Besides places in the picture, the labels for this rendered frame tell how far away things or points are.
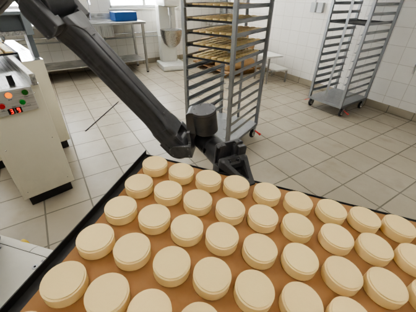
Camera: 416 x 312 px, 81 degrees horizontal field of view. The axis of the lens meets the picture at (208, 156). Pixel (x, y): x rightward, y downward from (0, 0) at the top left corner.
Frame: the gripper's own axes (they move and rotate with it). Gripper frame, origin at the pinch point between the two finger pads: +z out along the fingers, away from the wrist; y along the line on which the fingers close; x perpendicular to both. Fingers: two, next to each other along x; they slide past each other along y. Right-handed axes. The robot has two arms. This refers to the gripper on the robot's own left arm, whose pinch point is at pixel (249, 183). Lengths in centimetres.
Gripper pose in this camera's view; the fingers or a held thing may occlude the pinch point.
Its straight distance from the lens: 51.0
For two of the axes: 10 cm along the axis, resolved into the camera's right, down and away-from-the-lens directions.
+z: 4.9, 5.2, -7.0
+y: -0.7, 8.2, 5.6
